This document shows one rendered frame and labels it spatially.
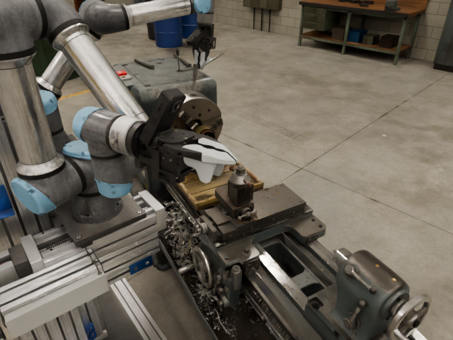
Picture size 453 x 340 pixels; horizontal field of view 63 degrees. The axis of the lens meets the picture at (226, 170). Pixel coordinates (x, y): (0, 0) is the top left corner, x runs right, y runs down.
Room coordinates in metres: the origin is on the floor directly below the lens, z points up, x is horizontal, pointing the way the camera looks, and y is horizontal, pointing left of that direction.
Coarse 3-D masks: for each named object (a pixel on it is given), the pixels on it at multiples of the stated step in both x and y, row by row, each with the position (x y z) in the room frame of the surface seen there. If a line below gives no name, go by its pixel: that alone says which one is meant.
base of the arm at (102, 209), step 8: (96, 192) 0.89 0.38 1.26; (80, 200) 0.88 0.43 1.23; (88, 200) 0.88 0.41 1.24; (96, 200) 0.88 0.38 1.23; (104, 200) 0.89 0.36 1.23; (112, 200) 0.91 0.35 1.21; (120, 200) 0.94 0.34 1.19; (72, 208) 0.90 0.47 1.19; (80, 208) 0.88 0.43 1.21; (88, 208) 0.88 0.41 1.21; (96, 208) 0.87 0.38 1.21; (104, 208) 0.88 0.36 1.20; (112, 208) 0.90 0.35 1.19; (120, 208) 0.92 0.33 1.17; (80, 216) 0.87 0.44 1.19; (88, 216) 0.88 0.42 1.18; (96, 216) 0.87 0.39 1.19; (104, 216) 0.87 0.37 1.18; (112, 216) 0.89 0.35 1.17
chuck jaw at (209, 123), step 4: (216, 116) 1.77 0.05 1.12; (220, 116) 1.78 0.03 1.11; (200, 120) 1.74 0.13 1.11; (208, 120) 1.74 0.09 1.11; (212, 120) 1.73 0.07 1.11; (216, 120) 1.73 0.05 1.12; (220, 120) 1.74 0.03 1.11; (200, 124) 1.75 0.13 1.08; (204, 124) 1.70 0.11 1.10; (208, 124) 1.70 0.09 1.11; (212, 124) 1.69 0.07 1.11; (216, 124) 1.73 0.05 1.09; (220, 124) 1.74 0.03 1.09; (212, 128) 1.67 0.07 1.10; (216, 128) 1.70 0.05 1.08
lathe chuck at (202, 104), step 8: (192, 96) 1.74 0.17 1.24; (200, 96) 1.75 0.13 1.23; (184, 104) 1.69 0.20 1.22; (192, 104) 1.71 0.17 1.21; (200, 104) 1.73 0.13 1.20; (208, 104) 1.75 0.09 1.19; (192, 112) 1.71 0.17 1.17; (200, 112) 1.73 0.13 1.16; (208, 112) 1.75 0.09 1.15; (216, 112) 1.77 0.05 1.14; (176, 120) 1.66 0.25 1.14; (176, 128) 1.66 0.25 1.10; (184, 128) 1.68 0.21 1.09; (216, 136) 1.77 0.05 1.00
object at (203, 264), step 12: (192, 252) 1.16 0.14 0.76; (204, 252) 1.09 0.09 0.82; (204, 264) 1.08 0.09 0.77; (216, 264) 1.04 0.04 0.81; (204, 276) 1.08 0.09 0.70; (216, 276) 0.98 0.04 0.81; (228, 276) 0.95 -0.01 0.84; (216, 288) 0.98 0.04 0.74; (228, 288) 0.97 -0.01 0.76; (216, 300) 0.98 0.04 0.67; (228, 300) 0.96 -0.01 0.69
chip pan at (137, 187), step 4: (136, 176) 2.10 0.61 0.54; (136, 180) 2.05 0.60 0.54; (140, 180) 2.05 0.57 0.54; (132, 184) 2.00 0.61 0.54; (136, 184) 2.00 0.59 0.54; (140, 184) 2.00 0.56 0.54; (132, 188) 1.96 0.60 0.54; (136, 188) 1.96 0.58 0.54; (140, 188) 1.96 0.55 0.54; (144, 188) 1.96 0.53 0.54; (136, 192) 1.91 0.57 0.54
